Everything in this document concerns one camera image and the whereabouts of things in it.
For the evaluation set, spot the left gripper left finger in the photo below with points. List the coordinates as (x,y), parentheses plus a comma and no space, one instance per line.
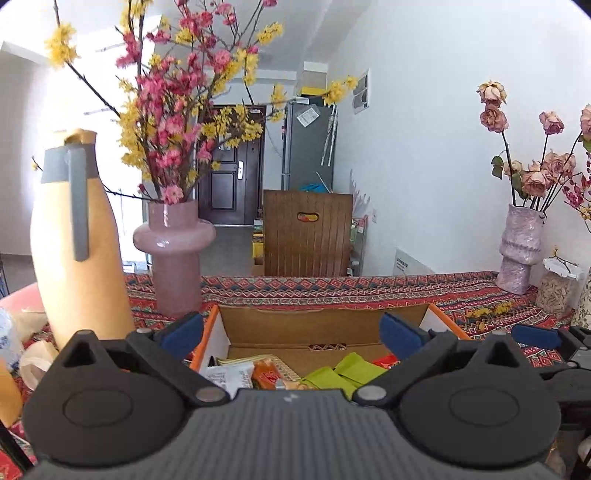
(161,354)

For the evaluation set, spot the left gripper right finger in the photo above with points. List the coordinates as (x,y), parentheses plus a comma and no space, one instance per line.
(420,354)

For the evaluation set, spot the red anime snack bag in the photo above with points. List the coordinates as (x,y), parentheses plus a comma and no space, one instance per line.
(387,362)

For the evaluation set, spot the green snack packet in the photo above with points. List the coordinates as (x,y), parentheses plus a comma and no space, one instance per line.
(327,379)
(357,371)

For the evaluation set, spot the oat crisp snack packet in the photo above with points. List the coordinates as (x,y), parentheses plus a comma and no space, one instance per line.
(230,377)

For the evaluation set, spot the orange striped snack bar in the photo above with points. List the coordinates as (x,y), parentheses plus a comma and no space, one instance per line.
(267,370)

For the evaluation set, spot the fallen yellow petals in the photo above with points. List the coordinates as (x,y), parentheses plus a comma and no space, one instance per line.
(480,317)

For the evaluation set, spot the floral white vase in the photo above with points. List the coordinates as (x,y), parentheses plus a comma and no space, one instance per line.
(582,315)

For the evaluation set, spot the red cardboard snack box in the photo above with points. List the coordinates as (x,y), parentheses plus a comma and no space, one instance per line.
(306,340)

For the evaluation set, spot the pink glass vase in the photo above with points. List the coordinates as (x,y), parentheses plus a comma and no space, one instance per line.
(173,236)

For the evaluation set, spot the yellow thermos jug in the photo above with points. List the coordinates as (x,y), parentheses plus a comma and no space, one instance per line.
(75,245)

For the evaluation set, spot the crumpled paper cup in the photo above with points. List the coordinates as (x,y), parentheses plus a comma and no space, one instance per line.
(35,362)

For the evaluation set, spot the textured pink vase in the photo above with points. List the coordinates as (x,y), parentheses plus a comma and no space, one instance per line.
(520,248)

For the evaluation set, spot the wooden chair back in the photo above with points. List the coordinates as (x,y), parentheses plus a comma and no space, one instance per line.
(306,234)

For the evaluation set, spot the dark entrance door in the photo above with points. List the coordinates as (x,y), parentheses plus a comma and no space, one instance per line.
(231,194)

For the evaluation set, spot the yellow ceramic mug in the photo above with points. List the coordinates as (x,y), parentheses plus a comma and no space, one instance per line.
(11,402)

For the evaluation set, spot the dried pink roses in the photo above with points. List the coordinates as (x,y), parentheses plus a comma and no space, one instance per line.
(537,180)

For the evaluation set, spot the grey refrigerator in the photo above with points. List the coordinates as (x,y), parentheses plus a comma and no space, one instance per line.
(309,135)

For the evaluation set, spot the red yellow blossom branches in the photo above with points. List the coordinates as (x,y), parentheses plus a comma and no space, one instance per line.
(170,125)

